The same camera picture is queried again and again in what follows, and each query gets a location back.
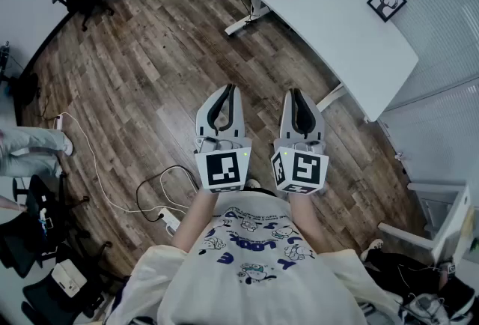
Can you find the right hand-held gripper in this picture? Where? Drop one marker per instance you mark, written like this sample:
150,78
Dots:
305,168

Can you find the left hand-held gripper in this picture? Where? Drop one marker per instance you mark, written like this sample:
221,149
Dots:
223,168

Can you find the person's left forearm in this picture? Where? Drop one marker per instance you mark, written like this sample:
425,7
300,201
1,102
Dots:
194,220

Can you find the person's right forearm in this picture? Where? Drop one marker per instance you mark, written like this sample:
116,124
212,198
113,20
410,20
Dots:
305,220

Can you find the white desk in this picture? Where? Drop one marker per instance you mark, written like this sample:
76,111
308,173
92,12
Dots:
337,27

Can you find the white power strip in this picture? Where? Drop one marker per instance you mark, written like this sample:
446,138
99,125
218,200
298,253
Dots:
169,220

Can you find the black framed picture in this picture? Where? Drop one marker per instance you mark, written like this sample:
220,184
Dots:
386,1

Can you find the white plug adapter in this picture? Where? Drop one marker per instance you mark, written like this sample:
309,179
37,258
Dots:
58,122

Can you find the person's white printed shirt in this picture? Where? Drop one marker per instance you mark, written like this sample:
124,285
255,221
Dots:
247,286

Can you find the black stand with round base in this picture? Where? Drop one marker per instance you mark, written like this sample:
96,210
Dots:
27,88

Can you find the white flat device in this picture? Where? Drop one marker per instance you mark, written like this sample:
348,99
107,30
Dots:
68,278

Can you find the black chair with white device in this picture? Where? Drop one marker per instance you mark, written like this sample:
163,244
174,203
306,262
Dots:
45,301

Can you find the white frame rack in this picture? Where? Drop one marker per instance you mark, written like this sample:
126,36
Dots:
447,237

